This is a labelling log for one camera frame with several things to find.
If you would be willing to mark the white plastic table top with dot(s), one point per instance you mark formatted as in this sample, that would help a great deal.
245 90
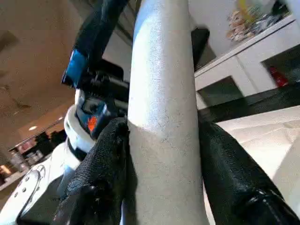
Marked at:
269 140

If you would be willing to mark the pale small toy figure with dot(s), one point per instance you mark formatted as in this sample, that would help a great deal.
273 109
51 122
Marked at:
239 28

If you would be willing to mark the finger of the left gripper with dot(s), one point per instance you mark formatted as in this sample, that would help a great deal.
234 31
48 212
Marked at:
200 44

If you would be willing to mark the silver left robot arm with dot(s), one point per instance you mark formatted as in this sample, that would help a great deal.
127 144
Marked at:
30 187

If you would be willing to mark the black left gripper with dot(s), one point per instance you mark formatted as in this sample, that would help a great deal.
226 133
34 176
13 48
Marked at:
110 89

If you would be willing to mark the dark tangled small object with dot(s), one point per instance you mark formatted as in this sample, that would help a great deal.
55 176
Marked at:
267 22

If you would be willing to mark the white cabinet with glass doors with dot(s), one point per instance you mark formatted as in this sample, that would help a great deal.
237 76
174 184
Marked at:
246 63

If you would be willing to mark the white plastic table leg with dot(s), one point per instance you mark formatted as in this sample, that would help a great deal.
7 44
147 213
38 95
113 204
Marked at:
164 93

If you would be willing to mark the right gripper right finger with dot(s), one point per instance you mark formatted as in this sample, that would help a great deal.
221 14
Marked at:
229 175

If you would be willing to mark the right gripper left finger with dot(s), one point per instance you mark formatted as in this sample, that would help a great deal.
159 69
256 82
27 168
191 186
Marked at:
100 175

